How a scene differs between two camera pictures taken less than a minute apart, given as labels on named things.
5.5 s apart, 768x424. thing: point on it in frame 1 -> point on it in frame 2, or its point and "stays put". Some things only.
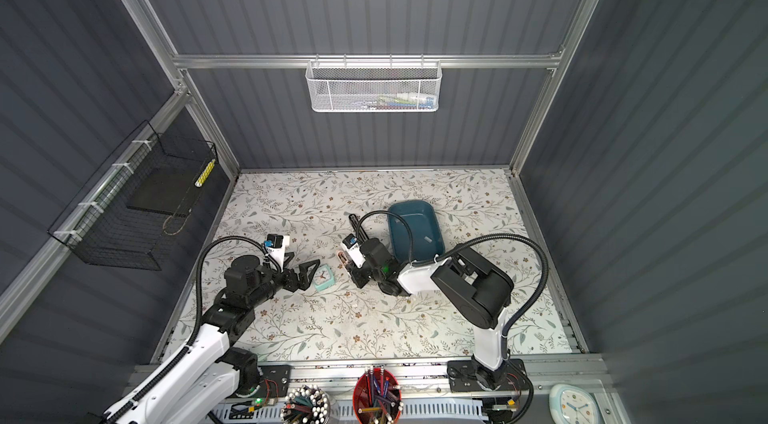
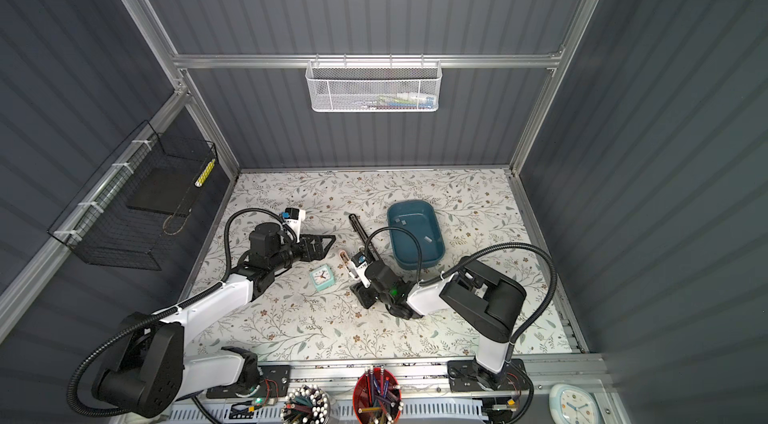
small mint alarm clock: (323, 277) stays put
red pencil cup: (377, 398) stays put
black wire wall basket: (136, 200) stays put
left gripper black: (302, 280) -> (319, 252)
